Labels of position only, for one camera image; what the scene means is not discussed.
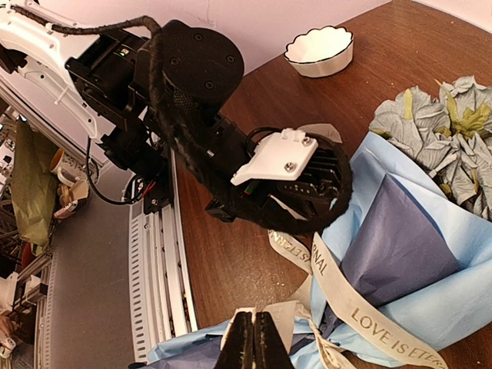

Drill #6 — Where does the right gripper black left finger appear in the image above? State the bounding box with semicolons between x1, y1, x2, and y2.
217;311;254;369

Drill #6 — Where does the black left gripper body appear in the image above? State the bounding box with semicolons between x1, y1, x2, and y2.
65;18;346;231

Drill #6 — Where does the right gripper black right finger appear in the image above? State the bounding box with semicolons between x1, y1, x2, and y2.
254;312;291;369

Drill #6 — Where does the cream printed ribbon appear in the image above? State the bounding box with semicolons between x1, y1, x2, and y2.
267;122;449;369

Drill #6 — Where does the blue wrapping paper sheet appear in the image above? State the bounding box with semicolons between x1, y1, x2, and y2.
148;133;491;368

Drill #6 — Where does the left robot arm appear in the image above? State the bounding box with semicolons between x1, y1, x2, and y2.
1;1;352;234

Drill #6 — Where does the white scalloped dish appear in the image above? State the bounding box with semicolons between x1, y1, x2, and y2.
284;26;354;78

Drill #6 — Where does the front aluminium rail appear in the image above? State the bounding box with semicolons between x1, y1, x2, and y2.
128;153;198;362

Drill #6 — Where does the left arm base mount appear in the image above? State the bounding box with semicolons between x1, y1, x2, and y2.
121;154;174;215

